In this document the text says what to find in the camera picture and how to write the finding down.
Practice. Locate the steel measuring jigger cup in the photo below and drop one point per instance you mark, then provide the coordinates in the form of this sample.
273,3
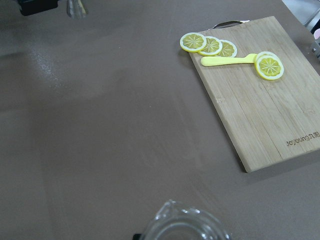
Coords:
75,9

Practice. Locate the lemon slice on knife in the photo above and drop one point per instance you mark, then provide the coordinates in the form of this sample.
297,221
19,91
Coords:
268,66

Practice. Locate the pink cup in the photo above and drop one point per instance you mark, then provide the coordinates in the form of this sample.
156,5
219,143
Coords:
316,34

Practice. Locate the bamboo cutting board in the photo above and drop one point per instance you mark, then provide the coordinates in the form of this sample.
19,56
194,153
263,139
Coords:
268,122

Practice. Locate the lemon slice stack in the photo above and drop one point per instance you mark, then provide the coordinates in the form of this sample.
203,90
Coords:
213,46
193,42

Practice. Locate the lemon slice stack middle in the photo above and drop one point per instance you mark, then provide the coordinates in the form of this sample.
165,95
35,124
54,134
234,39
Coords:
213,46

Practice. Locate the lemon slice stack end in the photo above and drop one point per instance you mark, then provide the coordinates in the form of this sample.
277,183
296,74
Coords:
229,49

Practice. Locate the lemon slice stack front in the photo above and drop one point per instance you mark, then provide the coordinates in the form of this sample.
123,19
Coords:
193,42

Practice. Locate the clear glass shaker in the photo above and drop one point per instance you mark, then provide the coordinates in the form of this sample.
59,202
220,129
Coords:
178,221

